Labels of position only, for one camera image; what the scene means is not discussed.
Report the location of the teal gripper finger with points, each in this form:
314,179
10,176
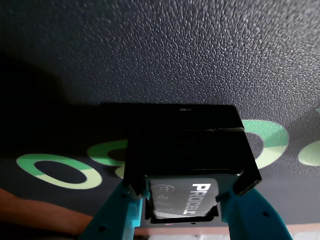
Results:
112,217
252,220

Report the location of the black Procell battery pack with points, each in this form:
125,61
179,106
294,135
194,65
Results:
187,150

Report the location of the black WOWROBO printed mat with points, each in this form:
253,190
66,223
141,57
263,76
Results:
162,50

